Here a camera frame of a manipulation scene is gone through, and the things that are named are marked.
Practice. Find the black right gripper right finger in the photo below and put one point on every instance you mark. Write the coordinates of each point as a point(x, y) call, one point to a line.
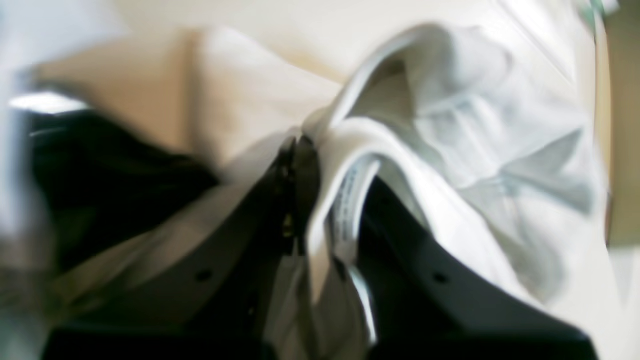
point(426, 305)

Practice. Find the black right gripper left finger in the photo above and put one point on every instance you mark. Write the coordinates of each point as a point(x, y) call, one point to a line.
point(208, 284)

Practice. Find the white T-shirt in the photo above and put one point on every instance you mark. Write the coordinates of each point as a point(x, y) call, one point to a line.
point(463, 107)

